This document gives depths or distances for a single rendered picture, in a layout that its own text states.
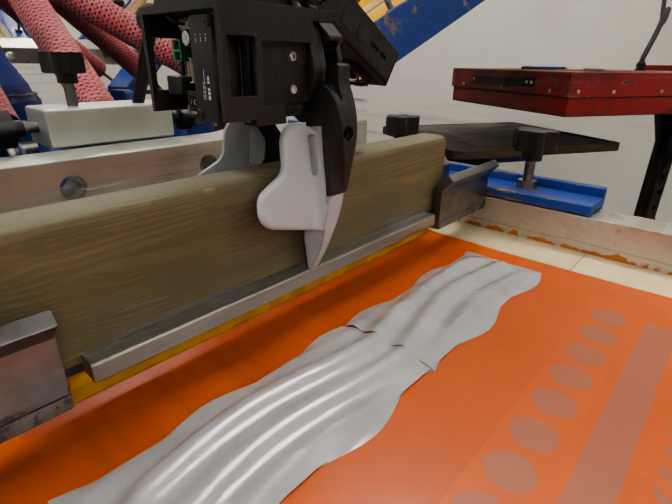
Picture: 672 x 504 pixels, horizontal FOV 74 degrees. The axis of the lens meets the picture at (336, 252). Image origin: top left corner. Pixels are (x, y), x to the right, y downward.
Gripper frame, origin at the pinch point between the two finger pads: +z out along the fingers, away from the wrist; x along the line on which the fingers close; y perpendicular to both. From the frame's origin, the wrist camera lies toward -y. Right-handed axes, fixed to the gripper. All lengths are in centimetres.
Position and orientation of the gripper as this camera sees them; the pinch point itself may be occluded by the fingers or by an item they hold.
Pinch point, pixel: (293, 236)
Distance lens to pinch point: 31.3
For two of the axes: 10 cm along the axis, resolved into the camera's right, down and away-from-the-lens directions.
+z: -0.1, 9.2, 4.0
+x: 7.4, 2.7, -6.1
